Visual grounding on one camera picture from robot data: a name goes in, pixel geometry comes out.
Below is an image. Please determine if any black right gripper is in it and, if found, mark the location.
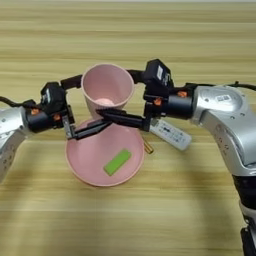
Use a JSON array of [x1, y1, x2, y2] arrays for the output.
[[95, 69, 195, 132]]

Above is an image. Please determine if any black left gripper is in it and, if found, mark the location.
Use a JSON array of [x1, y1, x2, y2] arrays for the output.
[[25, 73, 113, 141]]

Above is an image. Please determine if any pink plastic cup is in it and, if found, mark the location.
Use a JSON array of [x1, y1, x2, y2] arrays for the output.
[[80, 63, 135, 121]]

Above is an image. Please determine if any pink plastic plate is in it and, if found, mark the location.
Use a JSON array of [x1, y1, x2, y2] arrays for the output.
[[65, 118, 145, 188]]

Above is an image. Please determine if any white remote control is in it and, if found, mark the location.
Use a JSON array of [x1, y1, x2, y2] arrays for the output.
[[149, 118, 193, 152]]

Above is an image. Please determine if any green rectangular block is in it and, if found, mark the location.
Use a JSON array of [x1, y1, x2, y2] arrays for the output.
[[103, 148, 132, 177]]

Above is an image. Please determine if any right gripper labelled black box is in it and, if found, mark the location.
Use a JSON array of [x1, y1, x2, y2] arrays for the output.
[[143, 59, 175, 98]]

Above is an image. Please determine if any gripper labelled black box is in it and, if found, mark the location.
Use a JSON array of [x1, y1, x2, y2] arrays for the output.
[[39, 81, 67, 116], [143, 59, 175, 98]]

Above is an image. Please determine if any left gripper labelled black box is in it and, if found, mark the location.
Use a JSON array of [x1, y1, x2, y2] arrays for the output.
[[39, 81, 67, 116]]

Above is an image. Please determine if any amber handled screwdriver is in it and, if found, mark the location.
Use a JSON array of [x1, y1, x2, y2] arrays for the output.
[[143, 138, 154, 155]]

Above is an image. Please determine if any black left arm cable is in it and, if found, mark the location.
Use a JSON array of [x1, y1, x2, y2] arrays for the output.
[[0, 95, 37, 109]]

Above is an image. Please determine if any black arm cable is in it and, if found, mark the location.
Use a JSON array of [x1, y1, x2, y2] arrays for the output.
[[0, 95, 37, 109], [184, 80, 256, 92]]

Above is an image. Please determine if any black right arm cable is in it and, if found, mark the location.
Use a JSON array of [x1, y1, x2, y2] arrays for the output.
[[184, 80, 256, 92]]

